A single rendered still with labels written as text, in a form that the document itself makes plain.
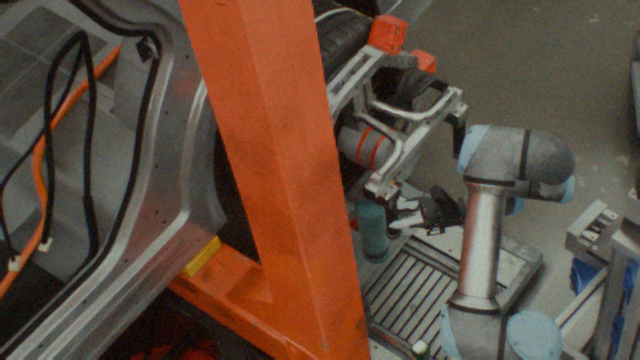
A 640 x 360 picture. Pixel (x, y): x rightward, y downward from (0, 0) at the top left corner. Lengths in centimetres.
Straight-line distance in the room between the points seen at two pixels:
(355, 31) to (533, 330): 96
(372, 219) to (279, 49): 119
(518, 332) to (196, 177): 94
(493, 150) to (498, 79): 194
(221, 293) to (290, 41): 123
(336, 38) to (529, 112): 152
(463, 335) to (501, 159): 40
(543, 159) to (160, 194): 99
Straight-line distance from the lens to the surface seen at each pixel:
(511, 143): 214
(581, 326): 257
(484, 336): 219
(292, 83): 170
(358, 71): 259
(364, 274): 332
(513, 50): 418
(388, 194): 251
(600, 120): 394
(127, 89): 266
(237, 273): 275
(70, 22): 304
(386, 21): 264
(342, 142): 273
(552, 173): 217
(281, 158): 178
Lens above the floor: 297
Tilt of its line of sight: 52 degrees down
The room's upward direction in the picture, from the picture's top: 11 degrees counter-clockwise
